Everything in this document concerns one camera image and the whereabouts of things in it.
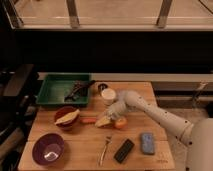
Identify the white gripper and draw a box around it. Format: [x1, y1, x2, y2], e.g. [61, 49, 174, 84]
[95, 100, 127, 128]

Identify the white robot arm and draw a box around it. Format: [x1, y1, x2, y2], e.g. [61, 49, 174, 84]
[95, 91, 213, 171]

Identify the white metal cup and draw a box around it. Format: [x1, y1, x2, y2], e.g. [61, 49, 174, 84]
[101, 88, 116, 106]

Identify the small dark cup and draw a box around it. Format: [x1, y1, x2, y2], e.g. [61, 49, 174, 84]
[98, 83, 108, 93]

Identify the orange apple fruit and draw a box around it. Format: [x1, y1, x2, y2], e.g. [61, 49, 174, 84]
[114, 117, 127, 129]

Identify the silver fork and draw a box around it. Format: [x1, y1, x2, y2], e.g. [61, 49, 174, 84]
[98, 136, 112, 166]

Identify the black rectangular block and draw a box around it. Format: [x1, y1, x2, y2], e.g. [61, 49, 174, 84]
[114, 139, 134, 163]

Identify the dark utensil in tray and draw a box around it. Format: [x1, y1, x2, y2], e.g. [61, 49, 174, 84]
[64, 80, 95, 101]

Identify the red bowl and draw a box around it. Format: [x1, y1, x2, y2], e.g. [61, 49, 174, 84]
[54, 106, 80, 130]

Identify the wooden cutting board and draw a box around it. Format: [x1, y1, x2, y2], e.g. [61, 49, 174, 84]
[18, 81, 176, 171]

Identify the blue sponge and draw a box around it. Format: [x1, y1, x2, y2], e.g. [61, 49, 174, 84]
[140, 133, 155, 155]

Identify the green plastic tray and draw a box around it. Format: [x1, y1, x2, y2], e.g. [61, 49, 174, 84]
[36, 73, 91, 107]

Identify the purple bowl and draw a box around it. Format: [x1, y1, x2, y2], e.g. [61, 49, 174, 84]
[32, 133, 64, 166]

